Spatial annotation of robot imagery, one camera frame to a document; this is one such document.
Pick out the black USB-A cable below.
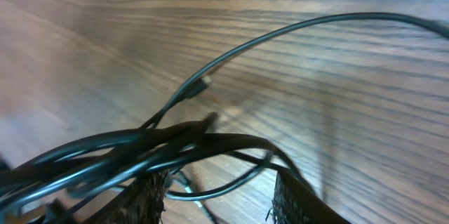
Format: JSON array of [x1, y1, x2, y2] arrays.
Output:
[[140, 12, 449, 130]]

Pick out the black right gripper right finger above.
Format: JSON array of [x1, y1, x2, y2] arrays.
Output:
[[272, 170, 350, 224]]

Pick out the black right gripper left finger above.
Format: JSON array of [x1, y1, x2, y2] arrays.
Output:
[[83, 171, 168, 224]]

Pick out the black cable with small plug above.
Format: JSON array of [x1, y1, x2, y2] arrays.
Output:
[[66, 150, 274, 224]]

